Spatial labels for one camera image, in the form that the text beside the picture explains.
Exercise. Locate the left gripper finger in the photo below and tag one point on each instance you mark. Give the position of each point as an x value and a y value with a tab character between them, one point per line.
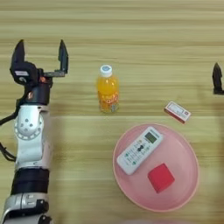
62	59
19	55

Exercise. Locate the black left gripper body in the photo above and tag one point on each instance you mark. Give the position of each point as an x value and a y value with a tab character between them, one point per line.
40	92

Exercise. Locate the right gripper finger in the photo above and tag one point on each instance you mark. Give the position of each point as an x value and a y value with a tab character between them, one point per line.
217	81

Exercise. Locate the white and red card box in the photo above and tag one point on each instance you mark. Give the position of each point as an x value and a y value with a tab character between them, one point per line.
177	112

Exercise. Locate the orange juice bottle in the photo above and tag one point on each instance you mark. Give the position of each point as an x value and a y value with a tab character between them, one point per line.
108	93

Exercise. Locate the red cube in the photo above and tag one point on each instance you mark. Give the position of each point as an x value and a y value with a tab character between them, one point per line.
161	178

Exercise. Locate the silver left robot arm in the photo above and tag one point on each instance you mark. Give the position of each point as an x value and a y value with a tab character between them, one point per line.
30	140

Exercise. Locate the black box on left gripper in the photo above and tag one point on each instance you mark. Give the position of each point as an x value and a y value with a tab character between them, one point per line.
23	73

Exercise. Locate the pink round plate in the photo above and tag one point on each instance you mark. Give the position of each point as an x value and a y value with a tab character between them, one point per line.
180	151

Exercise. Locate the white remote control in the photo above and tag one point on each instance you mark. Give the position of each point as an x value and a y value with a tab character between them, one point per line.
140	150

